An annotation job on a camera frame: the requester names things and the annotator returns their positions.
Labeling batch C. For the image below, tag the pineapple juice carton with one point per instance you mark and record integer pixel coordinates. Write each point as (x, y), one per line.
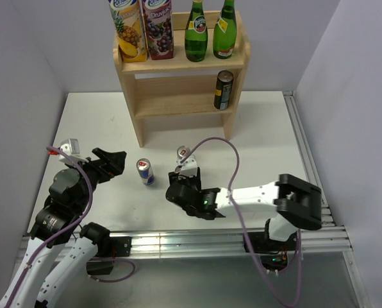
(127, 19)

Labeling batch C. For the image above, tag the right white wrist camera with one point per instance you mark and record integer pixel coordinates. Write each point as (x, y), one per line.
(189, 167)

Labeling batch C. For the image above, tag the wooden two-tier shelf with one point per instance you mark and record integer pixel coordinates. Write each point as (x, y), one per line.
(177, 86)

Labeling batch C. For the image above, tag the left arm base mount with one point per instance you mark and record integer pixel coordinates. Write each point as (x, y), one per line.
(115, 247)

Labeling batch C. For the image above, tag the grape juice carton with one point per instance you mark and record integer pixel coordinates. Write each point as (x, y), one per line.
(158, 28)

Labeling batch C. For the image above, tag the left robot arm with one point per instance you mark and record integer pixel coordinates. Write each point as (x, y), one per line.
(54, 254)

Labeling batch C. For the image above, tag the blue silver energy drink can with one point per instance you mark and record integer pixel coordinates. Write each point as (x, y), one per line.
(145, 171)

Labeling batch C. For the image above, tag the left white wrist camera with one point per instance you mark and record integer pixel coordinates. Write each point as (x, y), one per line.
(71, 148)

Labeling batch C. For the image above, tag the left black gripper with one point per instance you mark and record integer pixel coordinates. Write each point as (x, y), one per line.
(114, 162)

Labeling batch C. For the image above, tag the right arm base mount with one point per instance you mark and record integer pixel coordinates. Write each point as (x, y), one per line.
(270, 255)

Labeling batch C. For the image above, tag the small round green bottle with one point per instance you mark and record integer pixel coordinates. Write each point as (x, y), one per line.
(196, 33)

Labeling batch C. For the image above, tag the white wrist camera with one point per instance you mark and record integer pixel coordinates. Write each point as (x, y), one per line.
(71, 148)
(189, 167)

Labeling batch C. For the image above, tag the silver slim can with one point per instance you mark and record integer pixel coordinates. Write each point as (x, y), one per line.
(182, 153)

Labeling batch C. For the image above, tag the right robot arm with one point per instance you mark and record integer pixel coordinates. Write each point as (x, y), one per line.
(290, 203)

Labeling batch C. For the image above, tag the aluminium side rail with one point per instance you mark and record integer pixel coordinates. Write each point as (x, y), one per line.
(306, 155)

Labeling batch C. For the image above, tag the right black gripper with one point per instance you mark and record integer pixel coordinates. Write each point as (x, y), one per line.
(174, 176)

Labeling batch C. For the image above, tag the aluminium front rail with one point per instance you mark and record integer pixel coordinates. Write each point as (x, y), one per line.
(215, 243)

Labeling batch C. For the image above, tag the tall green glass bottle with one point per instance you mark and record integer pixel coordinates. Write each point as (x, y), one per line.
(225, 31)

